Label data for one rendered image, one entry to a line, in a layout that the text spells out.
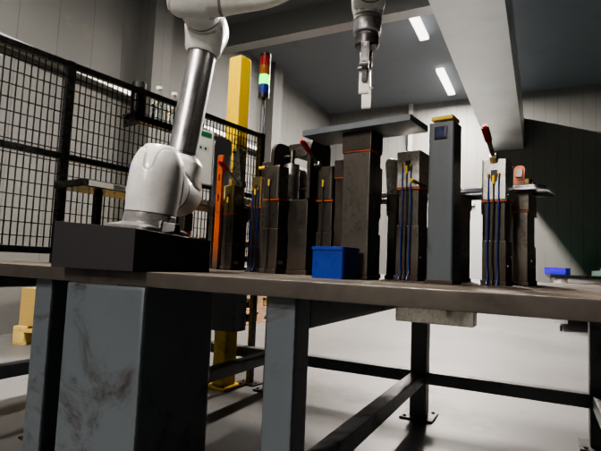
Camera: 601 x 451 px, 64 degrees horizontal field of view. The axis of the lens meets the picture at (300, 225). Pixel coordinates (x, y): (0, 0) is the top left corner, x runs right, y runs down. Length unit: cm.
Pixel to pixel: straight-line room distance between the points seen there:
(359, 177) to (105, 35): 489
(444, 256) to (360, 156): 39
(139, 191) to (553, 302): 109
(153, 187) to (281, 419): 74
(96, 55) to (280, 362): 507
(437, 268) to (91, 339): 96
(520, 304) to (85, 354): 111
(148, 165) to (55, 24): 427
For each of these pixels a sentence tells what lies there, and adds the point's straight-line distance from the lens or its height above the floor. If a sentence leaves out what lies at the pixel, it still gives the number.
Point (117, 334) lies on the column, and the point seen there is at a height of 53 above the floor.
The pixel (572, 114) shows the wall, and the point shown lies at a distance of 1018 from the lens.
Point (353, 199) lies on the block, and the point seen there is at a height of 94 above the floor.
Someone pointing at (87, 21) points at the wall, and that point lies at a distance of 594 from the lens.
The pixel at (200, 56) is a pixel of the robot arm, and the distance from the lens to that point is 179.
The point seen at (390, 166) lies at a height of 108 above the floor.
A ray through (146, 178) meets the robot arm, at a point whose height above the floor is 97.
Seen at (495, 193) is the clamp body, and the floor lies 96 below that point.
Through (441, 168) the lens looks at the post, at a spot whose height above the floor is 101.
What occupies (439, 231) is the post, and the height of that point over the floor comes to 84.
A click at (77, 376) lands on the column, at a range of 152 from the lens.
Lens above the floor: 74
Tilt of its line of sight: 5 degrees up
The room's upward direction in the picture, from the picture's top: 2 degrees clockwise
